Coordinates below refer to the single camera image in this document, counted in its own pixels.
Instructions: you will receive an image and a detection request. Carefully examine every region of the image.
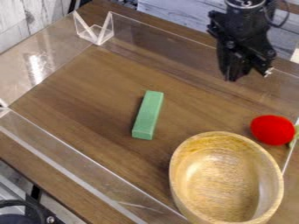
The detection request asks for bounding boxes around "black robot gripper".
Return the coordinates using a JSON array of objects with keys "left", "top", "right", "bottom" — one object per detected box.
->
[{"left": 208, "top": 6, "right": 276, "bottom": 81}]

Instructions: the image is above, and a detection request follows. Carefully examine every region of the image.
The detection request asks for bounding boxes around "red fuzzy ball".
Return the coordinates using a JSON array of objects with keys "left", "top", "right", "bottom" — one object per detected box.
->
[{"left": 250, "top": 115, "right": 295, "bottom": 146}]

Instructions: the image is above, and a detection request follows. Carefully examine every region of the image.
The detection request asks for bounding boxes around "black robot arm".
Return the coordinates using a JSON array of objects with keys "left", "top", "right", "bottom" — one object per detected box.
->
[{"left": 207, "top": 0, "right": 290, "bottom": 81}]

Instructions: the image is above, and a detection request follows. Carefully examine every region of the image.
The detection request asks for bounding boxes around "small light green object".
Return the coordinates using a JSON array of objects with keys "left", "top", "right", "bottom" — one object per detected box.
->
[{"left": 288, "top": 124, "right": 299, "bottom": 148}]

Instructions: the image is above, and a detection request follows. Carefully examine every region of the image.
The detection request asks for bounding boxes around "clear acrylic table barrier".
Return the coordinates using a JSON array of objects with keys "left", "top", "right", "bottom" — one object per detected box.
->
[{"left": 0, "top": 13, "right": 299, "bottom": 224}]

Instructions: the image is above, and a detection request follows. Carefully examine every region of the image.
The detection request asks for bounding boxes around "green rectangular block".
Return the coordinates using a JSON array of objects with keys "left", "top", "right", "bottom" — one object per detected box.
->
[{"left": 132, "top": 90, "right": 164, "bottom": 140}]

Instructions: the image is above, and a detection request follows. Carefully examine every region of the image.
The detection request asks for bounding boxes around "oval wooden bowl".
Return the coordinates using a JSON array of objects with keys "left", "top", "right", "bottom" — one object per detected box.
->
[{"left": 170, "top": 131, "right": 284, "bottom": 224}]

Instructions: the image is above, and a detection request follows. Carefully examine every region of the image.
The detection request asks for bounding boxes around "clear acrylic corner bracket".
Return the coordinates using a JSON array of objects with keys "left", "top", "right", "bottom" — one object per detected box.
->
[{"left": 72, "top": 11, "right": 115, "bottom": 46}]

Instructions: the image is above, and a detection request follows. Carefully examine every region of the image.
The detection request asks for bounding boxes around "black clamp with cable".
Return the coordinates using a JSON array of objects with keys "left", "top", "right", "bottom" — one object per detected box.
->
[{"left": 0, "top": 185, "right": 65, "bottom": 224}]

